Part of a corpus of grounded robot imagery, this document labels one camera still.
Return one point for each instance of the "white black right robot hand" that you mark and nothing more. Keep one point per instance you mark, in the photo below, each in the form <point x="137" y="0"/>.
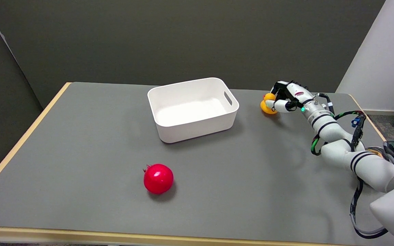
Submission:
<point x="292" y="94"/>

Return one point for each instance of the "yellow rubber duck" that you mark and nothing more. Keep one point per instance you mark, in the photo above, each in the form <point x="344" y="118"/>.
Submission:
<point x="267" y="107"/>

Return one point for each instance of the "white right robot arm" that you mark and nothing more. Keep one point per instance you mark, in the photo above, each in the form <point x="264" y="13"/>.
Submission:
<point x="371" y="167"/>

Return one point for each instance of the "black gold drink can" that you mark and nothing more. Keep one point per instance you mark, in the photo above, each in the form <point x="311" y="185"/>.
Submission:
<point x="376" y="150"/>

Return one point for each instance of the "white plastic storage bin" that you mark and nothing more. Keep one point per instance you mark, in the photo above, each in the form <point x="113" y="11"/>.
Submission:
<point x="192" y="112"/>

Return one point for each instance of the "red pomegranate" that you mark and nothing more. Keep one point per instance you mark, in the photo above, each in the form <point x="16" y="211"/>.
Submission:
<point x="158" y="178"/>

